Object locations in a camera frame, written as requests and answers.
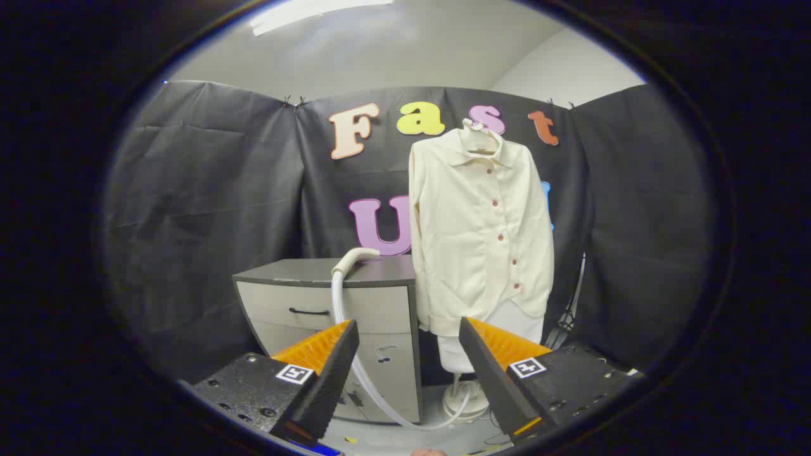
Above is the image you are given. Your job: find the cream button shirt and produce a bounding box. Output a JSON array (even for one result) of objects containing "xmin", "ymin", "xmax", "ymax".
[{"xmin": 409, "ymin": 127, "xmax": 556, "ymax": 337}]

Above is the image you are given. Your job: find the white padded garment form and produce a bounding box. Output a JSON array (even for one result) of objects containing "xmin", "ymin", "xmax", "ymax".
[{"xmin": 437, "ymin": 298, "xmax": 544, "ymax": 374}]

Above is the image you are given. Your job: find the white round steamer base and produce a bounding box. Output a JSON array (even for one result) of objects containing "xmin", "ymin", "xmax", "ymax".
[{"xmin": 442, "ymin": 379, "xmax": 492, "ymax": 424}]

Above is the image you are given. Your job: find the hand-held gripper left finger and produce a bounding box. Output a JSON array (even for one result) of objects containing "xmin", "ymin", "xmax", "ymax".
[{"xmin": 190, "ymin": 320, "xmax": 360, "ymax": 447}]

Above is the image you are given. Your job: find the grey cabinet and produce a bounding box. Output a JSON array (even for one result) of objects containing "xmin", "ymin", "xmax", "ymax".
[{"xmin": 233, "ymin": 255, "xmax": 424, "ymax": 424}]

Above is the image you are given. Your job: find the grey metal stand pole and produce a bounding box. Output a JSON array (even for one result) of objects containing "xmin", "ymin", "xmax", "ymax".
[{"xmin": 546, "ymin": 253, "xmax": 587, "ymax": 350}]

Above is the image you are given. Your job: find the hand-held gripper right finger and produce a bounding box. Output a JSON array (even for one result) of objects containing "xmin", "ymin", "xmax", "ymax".
[{"xmin": 459, "ymin": 317, "xmax": 646, "ymax": 445}]

